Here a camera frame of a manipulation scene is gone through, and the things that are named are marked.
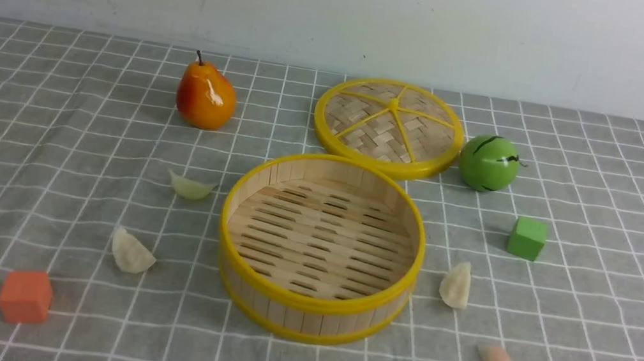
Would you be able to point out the pale green dumpling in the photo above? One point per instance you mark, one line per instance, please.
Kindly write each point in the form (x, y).
(189, 189)

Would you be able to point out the white dumpling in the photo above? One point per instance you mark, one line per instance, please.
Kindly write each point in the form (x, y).
(129, 253)
(454, 289)

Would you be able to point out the bamboo steamer tray yellow rim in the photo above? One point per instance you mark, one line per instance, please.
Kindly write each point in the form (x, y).
(320, 249)

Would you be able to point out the woven bamboo steamer lid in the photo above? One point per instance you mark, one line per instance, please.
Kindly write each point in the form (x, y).
(398, 129)

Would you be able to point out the orange red toy pear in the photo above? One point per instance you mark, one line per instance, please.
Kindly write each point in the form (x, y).
(205, 98)

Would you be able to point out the green toy watermelon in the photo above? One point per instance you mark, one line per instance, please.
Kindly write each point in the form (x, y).
(489, 163)

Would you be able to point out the green cube block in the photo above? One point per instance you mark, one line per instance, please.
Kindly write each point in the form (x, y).
(527, 239)

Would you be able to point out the grey checked tablecloth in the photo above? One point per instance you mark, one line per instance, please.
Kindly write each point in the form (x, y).
(89, 130)

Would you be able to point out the orange cube block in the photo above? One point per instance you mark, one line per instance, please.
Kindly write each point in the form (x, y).
(25, 297)

